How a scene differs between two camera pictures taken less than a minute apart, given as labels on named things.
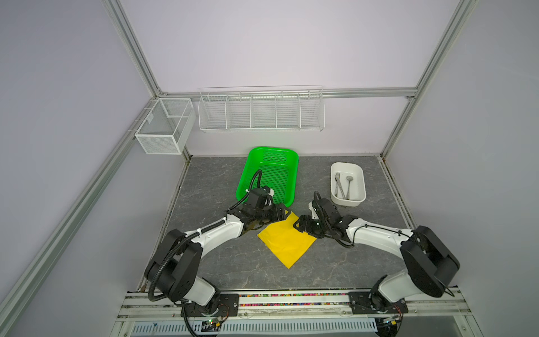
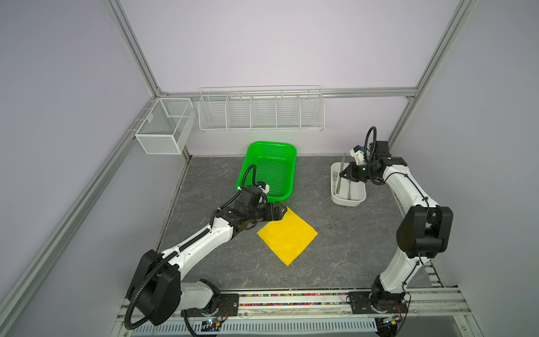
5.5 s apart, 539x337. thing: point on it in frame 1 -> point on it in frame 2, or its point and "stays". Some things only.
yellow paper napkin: [288, 242] stays
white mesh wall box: [167, 128] stays
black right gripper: [304, 223] -> [347, 170]
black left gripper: [280, 215] stays
